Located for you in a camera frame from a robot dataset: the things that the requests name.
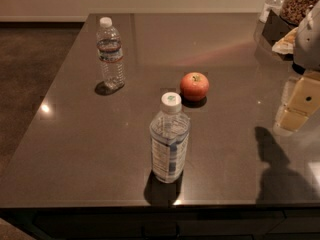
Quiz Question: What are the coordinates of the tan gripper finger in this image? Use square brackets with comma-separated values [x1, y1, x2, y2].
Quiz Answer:
[276, 76, 320, 133]

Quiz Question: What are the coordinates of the blue label plastic bottle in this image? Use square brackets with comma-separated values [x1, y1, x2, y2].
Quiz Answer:
[149, 92, 191, 183]

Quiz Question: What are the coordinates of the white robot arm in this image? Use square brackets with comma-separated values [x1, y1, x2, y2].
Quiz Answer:
[273, 1, 320, 136]

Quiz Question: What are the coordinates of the clear bottle in background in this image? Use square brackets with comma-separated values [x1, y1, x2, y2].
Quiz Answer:
[259, 0, 283, 23]

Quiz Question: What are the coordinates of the clear water bottle red label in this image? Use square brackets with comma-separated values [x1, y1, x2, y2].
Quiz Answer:
[96, 17, 125, 93]

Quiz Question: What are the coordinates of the snack packet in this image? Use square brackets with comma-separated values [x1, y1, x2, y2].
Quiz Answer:
[272, 28, 298, 55]

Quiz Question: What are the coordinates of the black snack box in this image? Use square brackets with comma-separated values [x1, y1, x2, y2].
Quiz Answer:
[262, 11, 295, 46]

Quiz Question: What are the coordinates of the jar of granola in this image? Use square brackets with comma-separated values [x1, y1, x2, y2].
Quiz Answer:
[280, 0, 319, 25]

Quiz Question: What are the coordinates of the red apple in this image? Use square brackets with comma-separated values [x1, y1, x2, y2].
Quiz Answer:
[180, 72, 209, 102]

